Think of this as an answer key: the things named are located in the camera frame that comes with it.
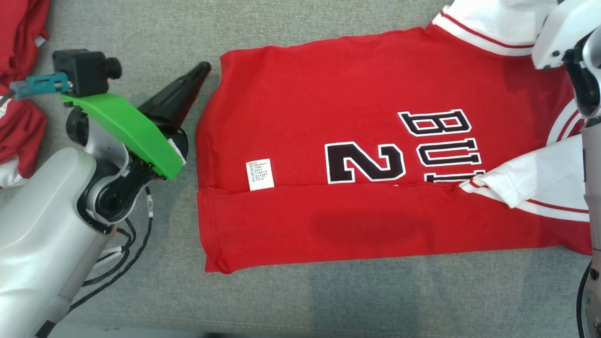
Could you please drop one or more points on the grey fabric sofa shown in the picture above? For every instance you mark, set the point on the grey fabric sofa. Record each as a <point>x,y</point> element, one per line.
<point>328,300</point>

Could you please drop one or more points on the red Bulls jersey white sleeves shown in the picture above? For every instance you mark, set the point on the red Bulls jersey white sleeves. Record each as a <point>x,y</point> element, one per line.
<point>328,94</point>

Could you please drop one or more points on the red shorts white trim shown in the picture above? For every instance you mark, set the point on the red shorts white trim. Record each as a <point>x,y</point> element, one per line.
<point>19,47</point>

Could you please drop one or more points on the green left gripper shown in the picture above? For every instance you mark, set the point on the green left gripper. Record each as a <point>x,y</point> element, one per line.
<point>131,131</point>

